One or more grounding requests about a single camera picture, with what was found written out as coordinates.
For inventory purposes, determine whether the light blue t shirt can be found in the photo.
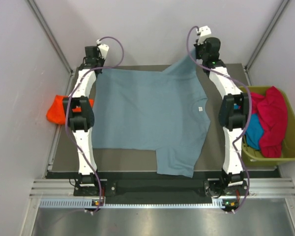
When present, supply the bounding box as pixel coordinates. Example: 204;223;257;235
92;51;210;177

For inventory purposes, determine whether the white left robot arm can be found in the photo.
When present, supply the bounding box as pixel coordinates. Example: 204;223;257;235
62;44;109;195

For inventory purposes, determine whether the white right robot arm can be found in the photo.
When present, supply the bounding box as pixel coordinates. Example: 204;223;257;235
194;37;249;195

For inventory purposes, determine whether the folded orange t shirt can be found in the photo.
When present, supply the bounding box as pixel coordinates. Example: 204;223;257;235
46;95;95;130

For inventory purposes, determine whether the red t shirt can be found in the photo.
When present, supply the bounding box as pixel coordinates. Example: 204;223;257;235
251;87;288;158

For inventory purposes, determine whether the bright blue t shirt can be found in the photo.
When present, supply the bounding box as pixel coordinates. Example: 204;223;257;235
245;114;264;150

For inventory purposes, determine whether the olive green plastic bin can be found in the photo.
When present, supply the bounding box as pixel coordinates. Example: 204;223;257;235
242;86;295;166

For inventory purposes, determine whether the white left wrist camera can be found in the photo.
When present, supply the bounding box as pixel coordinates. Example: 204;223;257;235
96;39;109;59

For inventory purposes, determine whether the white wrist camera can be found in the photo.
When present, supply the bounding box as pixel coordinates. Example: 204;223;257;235
96;39;109;59
196;26;211;45

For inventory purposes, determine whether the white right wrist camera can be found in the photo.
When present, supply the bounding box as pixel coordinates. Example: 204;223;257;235
196;26;211;45

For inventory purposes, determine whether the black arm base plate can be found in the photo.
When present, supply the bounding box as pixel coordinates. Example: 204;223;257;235
74;179;247;198

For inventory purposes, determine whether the aluminium frame rail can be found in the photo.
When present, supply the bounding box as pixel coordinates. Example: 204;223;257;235
29;178;295;199

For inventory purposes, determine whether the slotted grey cable duct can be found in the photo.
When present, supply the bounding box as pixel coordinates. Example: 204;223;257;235
39;199;236;209

